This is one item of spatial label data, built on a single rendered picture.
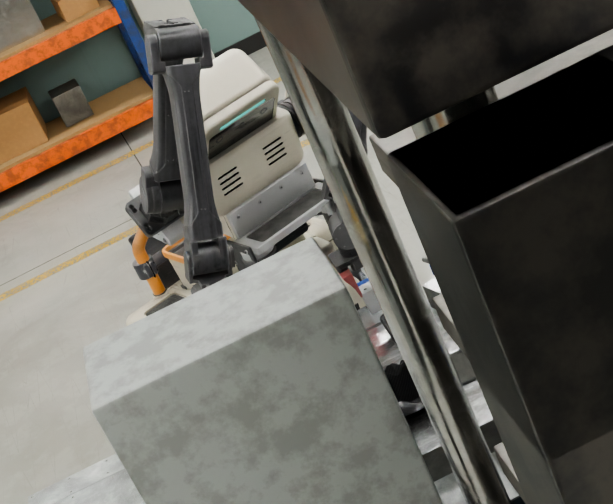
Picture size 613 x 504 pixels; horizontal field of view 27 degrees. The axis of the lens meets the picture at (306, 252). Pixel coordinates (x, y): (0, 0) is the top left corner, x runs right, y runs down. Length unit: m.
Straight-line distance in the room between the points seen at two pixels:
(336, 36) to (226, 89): 1.89
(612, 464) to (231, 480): 0.75
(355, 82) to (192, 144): 1.50
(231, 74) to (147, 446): 1.36
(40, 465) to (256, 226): 2.02
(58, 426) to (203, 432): 3.30
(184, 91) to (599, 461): 1.59
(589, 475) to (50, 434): 4.00
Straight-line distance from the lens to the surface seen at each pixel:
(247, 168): 2.67
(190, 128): 2.21
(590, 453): 0.71
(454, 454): 1.76
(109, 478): 2.58
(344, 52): 0.71
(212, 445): 1.38
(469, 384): 2.21
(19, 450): 4.66
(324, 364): 1.37
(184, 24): 2.26
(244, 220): 2.66
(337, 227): 2.31
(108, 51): 7.64
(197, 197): 2.21
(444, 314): 1.58
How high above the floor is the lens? 2.07
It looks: 25 degrees down
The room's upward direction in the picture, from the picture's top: 25 degrees counter-clockwise
